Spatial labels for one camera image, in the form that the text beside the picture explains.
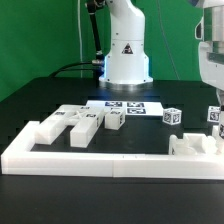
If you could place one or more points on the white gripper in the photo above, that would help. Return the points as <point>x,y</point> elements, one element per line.
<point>210,32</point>

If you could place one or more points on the white chair seat part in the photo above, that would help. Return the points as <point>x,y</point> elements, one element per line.
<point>192,144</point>

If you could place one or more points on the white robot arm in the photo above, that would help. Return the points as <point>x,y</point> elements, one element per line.
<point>127,66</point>

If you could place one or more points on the white H-shaped chair back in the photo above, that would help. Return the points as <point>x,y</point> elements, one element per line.
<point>84,121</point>

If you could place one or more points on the white tagged cube far right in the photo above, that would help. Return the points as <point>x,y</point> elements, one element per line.
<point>213,114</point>

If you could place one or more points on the white tagged cube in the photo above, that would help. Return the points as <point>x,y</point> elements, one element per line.
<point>172,116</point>
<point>213,114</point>

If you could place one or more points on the white tag base sheet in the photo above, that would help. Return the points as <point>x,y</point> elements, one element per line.
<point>133,108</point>

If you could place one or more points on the white U-shaped fence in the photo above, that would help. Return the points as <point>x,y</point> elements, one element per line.
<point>20,159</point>

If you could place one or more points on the black camera pole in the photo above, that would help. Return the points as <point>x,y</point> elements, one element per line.
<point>92,6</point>

